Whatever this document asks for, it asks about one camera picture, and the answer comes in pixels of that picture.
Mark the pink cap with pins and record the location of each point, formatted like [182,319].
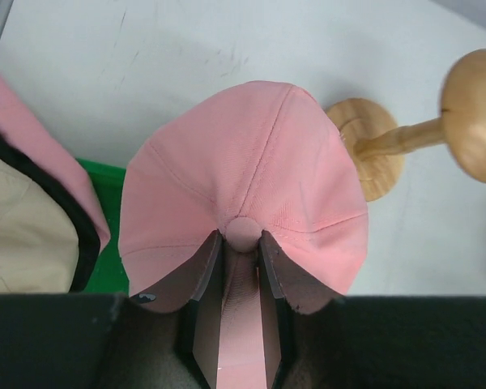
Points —
[258,157]

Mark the green plastic tray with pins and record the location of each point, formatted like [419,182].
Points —
[101,196]

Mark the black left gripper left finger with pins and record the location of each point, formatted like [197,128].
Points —
[186,307]

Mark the beige bucket hat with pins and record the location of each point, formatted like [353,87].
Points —
[39,245]

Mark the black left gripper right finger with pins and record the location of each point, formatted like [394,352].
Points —
[298,337]

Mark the wooden hat stand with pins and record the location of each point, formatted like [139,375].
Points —
[378,145]

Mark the pink black-trimmed hat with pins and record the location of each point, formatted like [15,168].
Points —
[27,146]

